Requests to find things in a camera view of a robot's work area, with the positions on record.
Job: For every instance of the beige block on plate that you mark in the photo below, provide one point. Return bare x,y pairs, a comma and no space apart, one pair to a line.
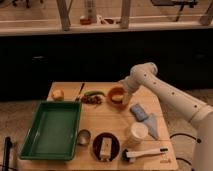
105,152

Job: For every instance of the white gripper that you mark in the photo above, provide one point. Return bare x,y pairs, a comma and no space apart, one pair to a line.
130,86

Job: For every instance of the black pole left edge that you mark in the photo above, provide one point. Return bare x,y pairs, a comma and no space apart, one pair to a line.
6,156

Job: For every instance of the black handled knife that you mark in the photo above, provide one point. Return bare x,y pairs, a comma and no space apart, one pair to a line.
81,88

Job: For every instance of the white handled black brush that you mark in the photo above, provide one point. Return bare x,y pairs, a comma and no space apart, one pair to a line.
131,156

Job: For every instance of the dark round plate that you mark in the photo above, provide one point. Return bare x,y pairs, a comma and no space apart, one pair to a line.
96,146

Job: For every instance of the green plastic tray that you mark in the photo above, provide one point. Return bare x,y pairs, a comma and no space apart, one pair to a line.
53,132

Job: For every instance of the light blue cloth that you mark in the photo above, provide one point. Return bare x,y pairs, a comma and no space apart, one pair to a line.
151,123

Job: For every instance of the small metal cup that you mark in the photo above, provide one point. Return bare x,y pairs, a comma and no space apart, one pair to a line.
84,137

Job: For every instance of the yellow round fruit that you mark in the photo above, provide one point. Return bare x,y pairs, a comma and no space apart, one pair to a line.
57,95

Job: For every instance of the brown grape bunch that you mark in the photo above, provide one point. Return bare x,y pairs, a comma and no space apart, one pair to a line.
94,100

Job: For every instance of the wooden table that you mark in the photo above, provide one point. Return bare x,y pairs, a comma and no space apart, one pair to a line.
105,118

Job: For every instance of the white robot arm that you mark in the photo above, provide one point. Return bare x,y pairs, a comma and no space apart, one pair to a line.
198,113

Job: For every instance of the blue sponge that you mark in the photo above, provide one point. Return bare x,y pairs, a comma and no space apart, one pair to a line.
138,112

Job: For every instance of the orange bowl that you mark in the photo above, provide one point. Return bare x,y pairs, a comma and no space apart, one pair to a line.
117,90

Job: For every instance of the white bottle on shelf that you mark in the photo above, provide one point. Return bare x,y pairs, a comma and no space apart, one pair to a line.
90,10

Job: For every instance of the white plastic cup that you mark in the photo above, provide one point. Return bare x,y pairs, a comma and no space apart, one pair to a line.
137,132

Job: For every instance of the green chili pepper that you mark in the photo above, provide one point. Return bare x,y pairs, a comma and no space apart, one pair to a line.
91,93

